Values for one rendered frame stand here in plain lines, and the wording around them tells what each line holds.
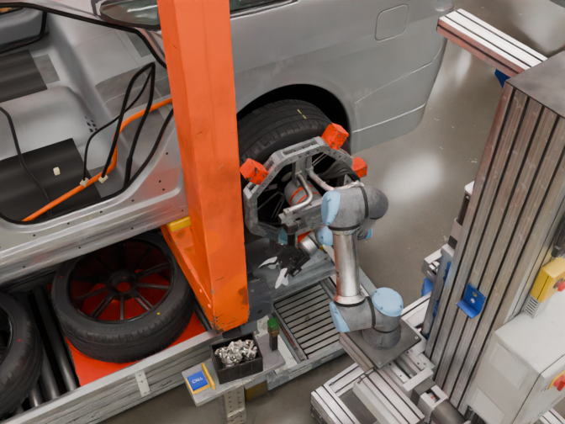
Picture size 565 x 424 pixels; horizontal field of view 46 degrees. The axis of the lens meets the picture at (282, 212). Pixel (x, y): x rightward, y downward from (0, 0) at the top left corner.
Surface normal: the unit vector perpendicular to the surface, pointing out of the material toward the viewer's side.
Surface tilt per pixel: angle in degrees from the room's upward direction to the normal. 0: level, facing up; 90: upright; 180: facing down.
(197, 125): 90
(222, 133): 90
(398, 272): 0
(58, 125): 55
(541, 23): 0
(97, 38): 6
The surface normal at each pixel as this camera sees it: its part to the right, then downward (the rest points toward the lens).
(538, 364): 0.00, -0.69
